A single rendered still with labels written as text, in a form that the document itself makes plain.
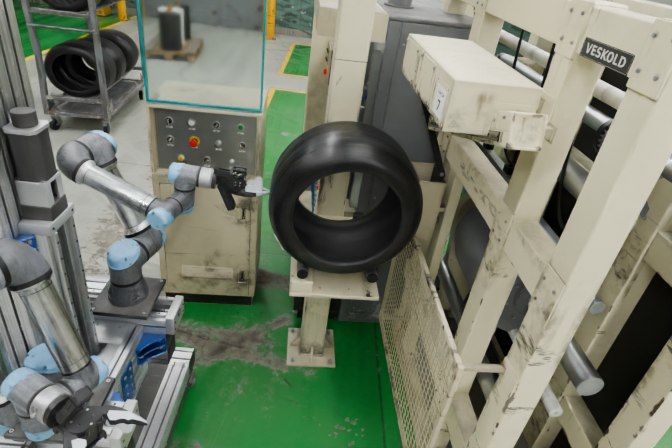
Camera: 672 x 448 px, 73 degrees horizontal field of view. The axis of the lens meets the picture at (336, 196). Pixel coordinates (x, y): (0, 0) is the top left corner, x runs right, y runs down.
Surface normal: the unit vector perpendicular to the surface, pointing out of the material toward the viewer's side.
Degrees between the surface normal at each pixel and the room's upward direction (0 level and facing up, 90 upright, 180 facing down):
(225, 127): 90
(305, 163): 55
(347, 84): 90
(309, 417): 0
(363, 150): 43
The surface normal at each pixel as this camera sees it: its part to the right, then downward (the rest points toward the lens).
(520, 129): 0.09, 0.21
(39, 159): 0.70, 0.43
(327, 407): 0.12, -0.86
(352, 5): 0.06, 0.51
